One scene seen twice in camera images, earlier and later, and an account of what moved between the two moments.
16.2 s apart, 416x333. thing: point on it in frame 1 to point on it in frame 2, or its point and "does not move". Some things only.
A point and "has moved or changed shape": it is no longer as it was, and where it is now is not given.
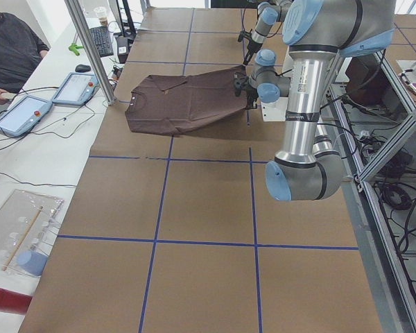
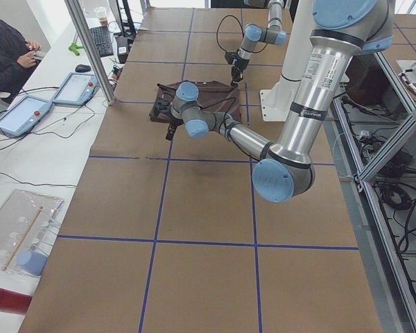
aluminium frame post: (91, 51) does not move
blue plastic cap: (32, 261) does not move
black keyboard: (101, 37) does not move
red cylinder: (1, 300) does not move
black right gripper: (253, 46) to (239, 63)
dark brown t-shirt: (168, 105) has moved or changed shape
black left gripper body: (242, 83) to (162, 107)
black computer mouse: (82, 68) does not move
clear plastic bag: (18, 234) does not move
